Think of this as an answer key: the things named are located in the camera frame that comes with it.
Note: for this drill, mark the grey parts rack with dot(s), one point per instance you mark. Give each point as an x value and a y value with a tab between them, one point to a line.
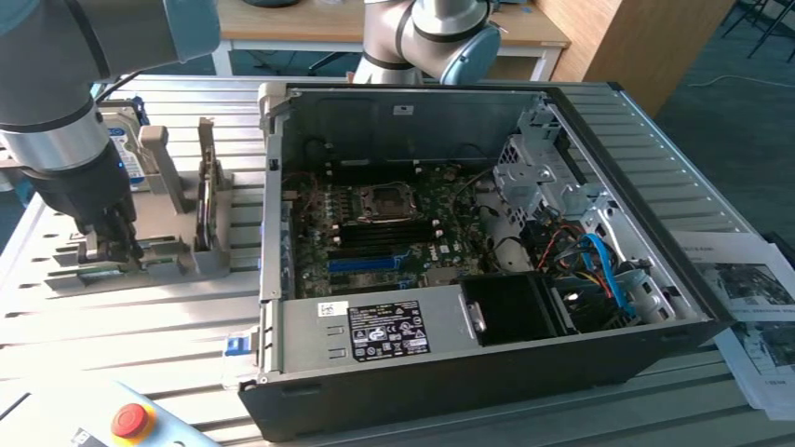
166	186

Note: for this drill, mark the silver disk bay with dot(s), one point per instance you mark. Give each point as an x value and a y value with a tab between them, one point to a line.
528	181

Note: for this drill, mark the black fan shroud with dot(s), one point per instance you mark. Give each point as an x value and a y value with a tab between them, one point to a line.
515	307

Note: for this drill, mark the blue expansion slot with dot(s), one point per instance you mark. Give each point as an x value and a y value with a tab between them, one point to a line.
361	265

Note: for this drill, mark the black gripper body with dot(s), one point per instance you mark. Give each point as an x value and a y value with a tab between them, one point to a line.
77	184

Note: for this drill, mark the hard disk with blue label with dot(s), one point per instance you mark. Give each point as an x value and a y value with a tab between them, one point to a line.
126	149

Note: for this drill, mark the CPU socket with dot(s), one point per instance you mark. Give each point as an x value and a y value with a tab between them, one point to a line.
385	201

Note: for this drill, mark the black expansion slot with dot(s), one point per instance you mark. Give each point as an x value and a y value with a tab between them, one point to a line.
356	254

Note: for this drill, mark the red emergency stop button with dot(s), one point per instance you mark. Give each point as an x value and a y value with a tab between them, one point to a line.
132	420

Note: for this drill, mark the graphics card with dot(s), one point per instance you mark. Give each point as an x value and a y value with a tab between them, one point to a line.
208	205

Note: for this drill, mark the black open PC case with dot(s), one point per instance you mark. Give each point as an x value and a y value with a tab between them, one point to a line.
472	386

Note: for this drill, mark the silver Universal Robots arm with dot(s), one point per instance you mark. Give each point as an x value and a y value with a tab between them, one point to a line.
56	56

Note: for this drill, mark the printed paper sheets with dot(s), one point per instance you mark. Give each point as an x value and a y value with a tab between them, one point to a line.
753	288

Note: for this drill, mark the green RAM stick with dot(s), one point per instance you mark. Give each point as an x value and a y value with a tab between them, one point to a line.
98	273

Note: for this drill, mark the black chair legs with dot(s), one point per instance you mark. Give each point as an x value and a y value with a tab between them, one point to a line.
767	21

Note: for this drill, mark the wooden desk white frame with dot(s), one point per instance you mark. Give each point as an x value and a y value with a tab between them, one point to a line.
297	23

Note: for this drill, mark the blue case latch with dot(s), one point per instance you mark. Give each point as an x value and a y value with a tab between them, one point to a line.
238	345

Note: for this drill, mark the black RAM slot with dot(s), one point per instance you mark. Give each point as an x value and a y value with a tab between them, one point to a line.
384	226
385	242
385	237
384	231

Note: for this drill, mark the green Dell motherboard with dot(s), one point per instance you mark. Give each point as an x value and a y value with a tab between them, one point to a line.
453	205

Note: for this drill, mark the grey power supply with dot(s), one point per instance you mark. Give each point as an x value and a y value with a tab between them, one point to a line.
310	326

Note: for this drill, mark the emergency stop button box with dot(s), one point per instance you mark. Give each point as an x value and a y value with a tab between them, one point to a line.
61	414

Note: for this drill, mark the wooden cabinet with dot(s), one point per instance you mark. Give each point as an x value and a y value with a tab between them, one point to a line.
645	42

